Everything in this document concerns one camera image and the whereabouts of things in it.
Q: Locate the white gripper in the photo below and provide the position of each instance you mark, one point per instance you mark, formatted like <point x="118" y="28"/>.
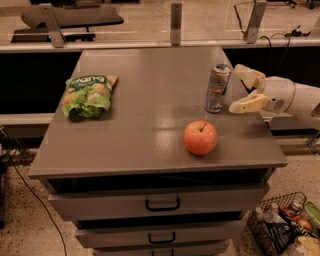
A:
<point x="277" y="92"/>

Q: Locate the silver blue redbull can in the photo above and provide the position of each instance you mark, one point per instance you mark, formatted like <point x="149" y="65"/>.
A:
<point x="217" y="87"/>

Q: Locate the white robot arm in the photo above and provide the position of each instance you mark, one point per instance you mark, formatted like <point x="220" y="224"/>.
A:
<point x="305" y="104"/>

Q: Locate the red apple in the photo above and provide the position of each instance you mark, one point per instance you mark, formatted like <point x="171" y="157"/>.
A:
<point x="200" y="137"/>

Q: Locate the top grey drawer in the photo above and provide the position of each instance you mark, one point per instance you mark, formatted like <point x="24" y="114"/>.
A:
<point x="98" y="205"/>

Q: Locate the grey drawer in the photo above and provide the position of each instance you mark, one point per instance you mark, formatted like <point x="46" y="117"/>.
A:
<point x="160" y="234"/>
<point x="197" y="249"/>
<point x="98" y="205"/>

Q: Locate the grey drawer cabinet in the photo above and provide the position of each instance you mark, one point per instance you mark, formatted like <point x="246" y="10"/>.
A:
<point x="138" y="142"/>

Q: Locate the clear plastic water bottle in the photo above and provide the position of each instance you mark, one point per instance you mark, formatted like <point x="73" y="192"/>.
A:
<point x="269" y="214"/>

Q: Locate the green bottle in basket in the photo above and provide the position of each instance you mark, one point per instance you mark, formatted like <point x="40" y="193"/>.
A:
<point x="312" y="214"/>

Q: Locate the red snack packet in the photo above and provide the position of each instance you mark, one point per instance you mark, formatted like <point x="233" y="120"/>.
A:
<point x="292" y="215"/>

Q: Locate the middle grey drawer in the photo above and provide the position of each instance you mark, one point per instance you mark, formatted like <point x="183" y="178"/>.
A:
<point x="160" y="234"/>

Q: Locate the green snack bag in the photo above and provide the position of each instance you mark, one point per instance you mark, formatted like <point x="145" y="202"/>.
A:
<point x="88" y="96"/>

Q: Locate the bottom grey drawer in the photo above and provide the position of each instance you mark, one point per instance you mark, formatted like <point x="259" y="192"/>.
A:
<point x="197" y="249"/>

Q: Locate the dark bench beyond glass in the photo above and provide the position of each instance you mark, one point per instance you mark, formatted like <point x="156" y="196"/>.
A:
<point x="68" y="17"/>

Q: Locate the right metal bracket post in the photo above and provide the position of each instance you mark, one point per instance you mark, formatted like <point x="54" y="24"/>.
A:
<point x="251" y="33"/>

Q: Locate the metal bracket post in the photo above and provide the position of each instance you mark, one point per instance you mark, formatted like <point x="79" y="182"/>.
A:
<point x="251" y="33"/>
<point x="175" y="24"/>
<point x="53" y="28"/>

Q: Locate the middle metal bracket post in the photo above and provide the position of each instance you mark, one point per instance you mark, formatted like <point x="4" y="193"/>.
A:
<point x="175" y="24"/>

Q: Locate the black wire basket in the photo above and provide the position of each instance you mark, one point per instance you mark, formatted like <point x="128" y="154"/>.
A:
<point x="270" y="241"/>

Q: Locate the left metal bracket post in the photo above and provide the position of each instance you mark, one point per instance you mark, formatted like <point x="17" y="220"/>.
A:
<point x="53" y="28"/>

